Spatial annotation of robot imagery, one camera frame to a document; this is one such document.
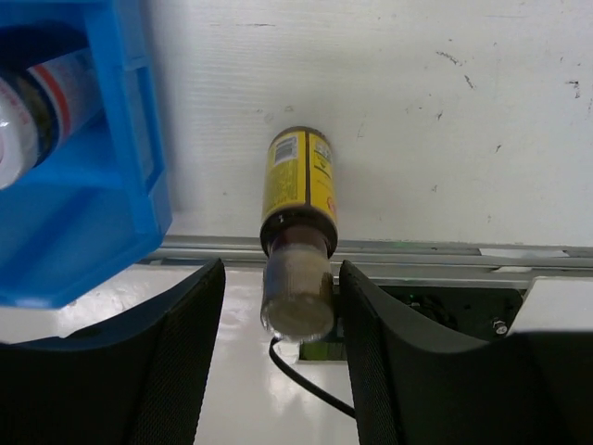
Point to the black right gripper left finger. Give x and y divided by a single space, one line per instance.
136 378

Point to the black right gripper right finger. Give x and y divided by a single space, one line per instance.
415 381

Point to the yellow label sauce bottle front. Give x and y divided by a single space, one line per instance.
298 235

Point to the blue plastic divided bin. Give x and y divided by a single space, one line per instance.
101 201

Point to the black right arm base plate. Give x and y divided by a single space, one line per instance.
485 313

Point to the aluminium table edge rail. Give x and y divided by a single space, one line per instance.
400 263

